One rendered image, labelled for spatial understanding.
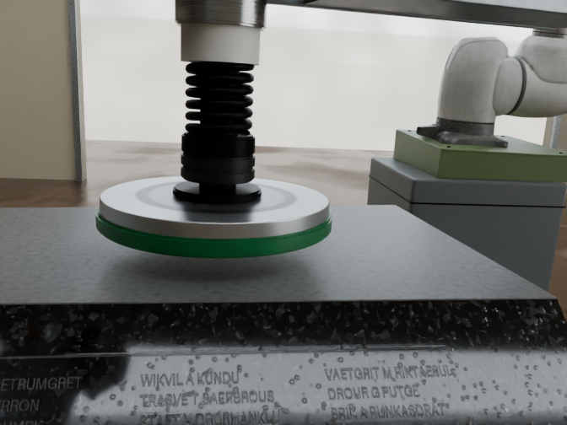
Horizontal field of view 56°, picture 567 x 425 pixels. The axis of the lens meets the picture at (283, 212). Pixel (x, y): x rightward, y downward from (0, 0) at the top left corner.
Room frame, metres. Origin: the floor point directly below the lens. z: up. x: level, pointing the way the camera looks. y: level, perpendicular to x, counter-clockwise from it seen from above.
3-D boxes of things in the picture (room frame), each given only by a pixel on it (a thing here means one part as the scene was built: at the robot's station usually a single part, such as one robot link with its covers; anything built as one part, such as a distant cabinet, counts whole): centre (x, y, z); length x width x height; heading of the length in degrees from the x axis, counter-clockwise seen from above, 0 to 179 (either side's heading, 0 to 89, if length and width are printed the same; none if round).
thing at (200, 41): (0.49, 0.06, 1.04); 0.07 x 0.07 x 0.04
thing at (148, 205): (0.49, 0.06, 0.89); 0.21 x 0.21 x 0.01
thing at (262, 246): (0.49, 0.06, 0.89); 0.22 x 0.22 x 0.04
